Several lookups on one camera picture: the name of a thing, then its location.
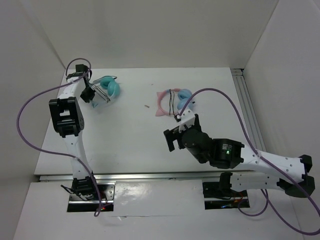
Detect black pink headphone cable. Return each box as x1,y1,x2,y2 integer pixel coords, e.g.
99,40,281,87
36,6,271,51
168,89,178,118

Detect front aluminium rail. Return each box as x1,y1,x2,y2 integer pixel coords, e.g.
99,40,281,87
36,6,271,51
38,169,251,181

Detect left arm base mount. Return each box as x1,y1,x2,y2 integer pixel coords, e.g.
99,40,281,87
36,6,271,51
66,182,116,213

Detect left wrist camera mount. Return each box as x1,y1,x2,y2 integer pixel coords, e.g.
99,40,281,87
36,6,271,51
66,72,88,82

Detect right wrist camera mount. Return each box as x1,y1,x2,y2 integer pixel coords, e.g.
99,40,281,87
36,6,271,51
174,107,196,133

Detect pink blue cat headphones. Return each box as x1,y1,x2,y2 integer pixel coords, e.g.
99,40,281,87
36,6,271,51
155,88,192,117

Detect black teal headphone cable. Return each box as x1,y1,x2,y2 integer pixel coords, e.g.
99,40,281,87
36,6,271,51
89,76,118,103

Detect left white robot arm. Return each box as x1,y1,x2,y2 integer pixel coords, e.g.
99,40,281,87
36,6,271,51
48,64,99,200

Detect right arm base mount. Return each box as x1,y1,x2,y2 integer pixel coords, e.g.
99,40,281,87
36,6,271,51
202,182,250,210

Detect teal cat ear headphones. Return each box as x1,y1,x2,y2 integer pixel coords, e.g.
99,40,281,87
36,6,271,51
90,75,121,108

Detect right side aluminium rail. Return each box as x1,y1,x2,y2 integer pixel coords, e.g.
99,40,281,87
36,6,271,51
230,68,266,151

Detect white front cover panel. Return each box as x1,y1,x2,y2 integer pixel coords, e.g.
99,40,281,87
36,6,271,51
112,180,205,217

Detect aluminium rail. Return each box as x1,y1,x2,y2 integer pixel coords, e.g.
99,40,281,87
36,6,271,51
230,68,266,151
38,169,251,181

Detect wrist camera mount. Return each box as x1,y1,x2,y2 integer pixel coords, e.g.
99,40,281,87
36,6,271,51
174,107,196,133
66,72,88,82

